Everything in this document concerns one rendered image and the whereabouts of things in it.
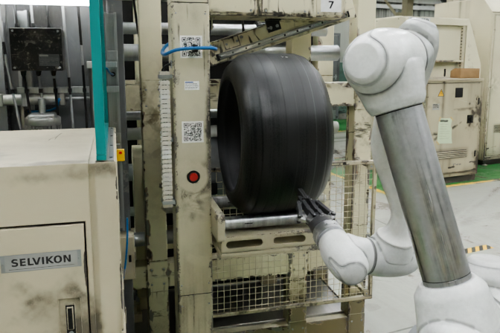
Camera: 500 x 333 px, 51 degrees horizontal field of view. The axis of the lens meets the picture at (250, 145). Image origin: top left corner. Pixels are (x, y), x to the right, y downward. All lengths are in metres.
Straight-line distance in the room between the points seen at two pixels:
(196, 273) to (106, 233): 0.89
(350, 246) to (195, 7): 0.93
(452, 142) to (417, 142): 5.46
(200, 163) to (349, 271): 0.70
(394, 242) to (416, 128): 0.47
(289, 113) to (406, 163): 0.65
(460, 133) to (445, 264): 5.57
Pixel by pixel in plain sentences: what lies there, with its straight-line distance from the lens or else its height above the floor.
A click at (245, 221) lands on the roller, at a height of 0.91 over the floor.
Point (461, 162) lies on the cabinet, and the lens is 6.77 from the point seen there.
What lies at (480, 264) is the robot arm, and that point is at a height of 1.00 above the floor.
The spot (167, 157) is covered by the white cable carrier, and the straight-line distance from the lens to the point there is 1.83.
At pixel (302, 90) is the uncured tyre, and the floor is 1.37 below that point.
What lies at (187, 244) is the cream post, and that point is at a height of 0.82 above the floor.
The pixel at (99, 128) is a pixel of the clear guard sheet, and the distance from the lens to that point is 1.06.
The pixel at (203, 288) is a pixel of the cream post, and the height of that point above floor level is 0.64.
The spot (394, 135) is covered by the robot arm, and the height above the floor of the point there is 1.31.
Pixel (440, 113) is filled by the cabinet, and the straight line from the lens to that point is 6.42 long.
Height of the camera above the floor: 1.47
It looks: 9 degrees down
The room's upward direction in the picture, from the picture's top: straight up
